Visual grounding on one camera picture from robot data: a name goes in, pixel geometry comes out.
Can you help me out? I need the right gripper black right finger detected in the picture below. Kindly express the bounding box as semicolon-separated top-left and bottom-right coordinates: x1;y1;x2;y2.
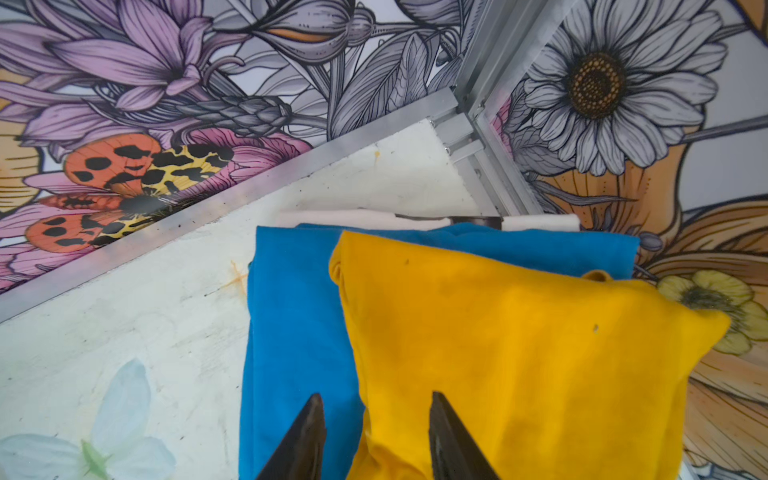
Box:
429;392;499;480

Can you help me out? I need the right aluminium corner post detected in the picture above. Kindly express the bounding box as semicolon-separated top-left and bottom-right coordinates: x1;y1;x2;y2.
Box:
433;1;574;216

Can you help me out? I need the yellow t-shirt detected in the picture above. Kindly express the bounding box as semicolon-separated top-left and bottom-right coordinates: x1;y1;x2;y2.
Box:
329;232;730;479

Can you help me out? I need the folded white printed t-shirt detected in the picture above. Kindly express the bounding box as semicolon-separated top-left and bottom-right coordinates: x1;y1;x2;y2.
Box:
274;209;581;232

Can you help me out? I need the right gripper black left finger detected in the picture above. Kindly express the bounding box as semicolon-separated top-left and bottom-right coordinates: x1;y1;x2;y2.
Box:
256;393;327;480

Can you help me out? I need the folded blue t-shirt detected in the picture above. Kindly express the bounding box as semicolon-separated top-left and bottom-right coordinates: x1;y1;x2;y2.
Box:
239;223;640;479

